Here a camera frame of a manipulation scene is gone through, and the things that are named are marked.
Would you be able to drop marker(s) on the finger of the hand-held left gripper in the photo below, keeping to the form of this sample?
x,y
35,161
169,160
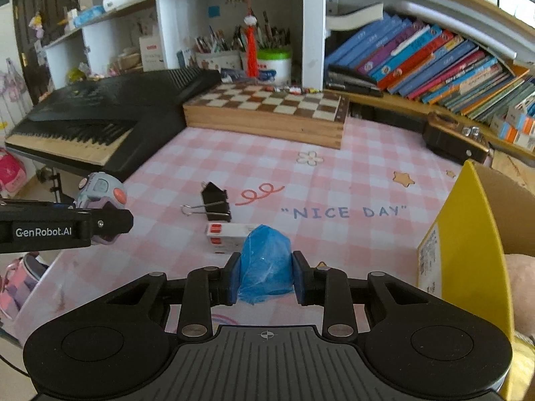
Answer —
x,y
113,221

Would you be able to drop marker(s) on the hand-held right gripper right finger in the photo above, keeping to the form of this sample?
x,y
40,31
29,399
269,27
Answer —
x,y
299,277

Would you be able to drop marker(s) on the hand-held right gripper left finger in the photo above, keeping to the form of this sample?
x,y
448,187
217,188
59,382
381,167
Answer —
x,y
234,277

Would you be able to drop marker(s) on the blue plastic bag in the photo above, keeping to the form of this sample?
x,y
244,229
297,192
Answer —
x,y
265,263

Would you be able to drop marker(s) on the yellow cardboard box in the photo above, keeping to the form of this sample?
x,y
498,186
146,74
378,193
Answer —
x,y
464,238

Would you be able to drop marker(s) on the pink plush pig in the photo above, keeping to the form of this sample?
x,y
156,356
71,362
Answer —
x,y
520,296

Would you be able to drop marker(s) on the pink checkered desktop tablecloth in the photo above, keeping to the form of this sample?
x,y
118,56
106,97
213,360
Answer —
x,y
334,183

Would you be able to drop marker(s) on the small white red box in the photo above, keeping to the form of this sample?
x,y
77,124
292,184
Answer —
x,y
225,236

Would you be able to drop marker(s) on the black keyboard stand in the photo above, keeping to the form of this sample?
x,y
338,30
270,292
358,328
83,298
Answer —
x,y
52,183

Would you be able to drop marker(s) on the pink purple backpack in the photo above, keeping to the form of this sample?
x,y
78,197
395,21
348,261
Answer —
x,y
19,288

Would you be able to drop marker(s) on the black binder clip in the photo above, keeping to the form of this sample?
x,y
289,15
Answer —
x,y
215,204

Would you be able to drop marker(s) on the black electronic keyboard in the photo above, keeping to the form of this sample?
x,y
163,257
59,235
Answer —
x,y
104,108

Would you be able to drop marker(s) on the wooden chessboard box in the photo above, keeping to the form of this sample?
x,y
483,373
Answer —
x,y
267,112

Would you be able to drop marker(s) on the white red-print carton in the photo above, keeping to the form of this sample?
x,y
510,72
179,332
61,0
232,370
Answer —
x,y
151,54

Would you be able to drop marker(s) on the pen holder with pens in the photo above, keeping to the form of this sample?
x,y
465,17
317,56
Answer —
x,y
217,52

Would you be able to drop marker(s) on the dark wooden door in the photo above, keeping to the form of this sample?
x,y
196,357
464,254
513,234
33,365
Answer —
x,y
46,29

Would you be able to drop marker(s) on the stack of black books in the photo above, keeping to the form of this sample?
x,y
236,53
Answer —
x,y
351,81

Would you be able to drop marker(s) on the blue tissue packet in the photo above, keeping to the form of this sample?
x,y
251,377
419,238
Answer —
x,y
87,16

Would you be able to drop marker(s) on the black brown wooden case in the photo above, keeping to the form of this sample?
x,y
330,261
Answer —
x,y
455,140

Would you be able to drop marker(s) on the white jar green lid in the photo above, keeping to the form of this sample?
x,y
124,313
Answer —
x,y
274,67

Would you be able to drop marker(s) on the red tassel ornament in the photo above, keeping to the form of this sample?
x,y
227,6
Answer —
x,y
251,50

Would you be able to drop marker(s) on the white tissue packet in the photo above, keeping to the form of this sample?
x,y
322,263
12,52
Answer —
x,y
119,0

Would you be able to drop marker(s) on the blue sticky note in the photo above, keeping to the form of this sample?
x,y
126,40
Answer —
x,y
214,11

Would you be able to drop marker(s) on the white bookshelf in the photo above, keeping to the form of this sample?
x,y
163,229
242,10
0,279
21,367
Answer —
x,y
313,29

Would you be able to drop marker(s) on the row of colourful books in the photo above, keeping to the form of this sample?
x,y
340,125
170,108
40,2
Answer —
x,y
434,67

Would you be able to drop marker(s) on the orange white medicine box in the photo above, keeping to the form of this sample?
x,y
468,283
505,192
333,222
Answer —
x,y
522,119
505,130

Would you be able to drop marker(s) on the tablet with bright screen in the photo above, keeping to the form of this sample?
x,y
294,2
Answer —
x,y
516,2

